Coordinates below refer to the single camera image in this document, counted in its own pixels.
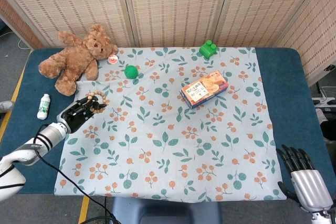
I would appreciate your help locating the floral leaf berry tablecloth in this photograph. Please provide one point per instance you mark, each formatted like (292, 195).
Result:
(168, 134)

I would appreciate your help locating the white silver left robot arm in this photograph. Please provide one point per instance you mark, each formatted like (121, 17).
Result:
(51, 134)

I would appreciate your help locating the grey shoe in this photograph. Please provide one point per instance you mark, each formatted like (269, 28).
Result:
(5, 106)

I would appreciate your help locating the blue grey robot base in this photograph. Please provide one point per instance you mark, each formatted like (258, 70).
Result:
(168, 212)

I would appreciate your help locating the woven folding screen panel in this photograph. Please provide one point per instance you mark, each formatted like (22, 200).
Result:
(15, 22)
(65, 3)
(176, 9)
(312, 35)
(265, 9)

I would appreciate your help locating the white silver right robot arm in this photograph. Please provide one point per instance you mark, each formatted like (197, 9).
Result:
(324, 217)

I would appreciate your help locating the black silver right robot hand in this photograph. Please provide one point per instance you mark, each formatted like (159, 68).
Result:
(309, 187)

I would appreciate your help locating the green frog toy block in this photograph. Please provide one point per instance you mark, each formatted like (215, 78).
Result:
(208, 50)

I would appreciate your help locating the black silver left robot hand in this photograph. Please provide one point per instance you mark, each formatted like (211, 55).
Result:
(74, 116)

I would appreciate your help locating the brown teddy bear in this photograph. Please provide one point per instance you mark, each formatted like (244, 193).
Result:
(76, 61)

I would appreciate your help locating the green ball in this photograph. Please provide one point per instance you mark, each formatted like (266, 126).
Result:
(131, 72)

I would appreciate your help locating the white green small bottle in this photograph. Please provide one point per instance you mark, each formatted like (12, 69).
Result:
(43, 107)

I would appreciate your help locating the blue orange biscuit box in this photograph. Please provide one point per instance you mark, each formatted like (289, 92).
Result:
(203, 90)

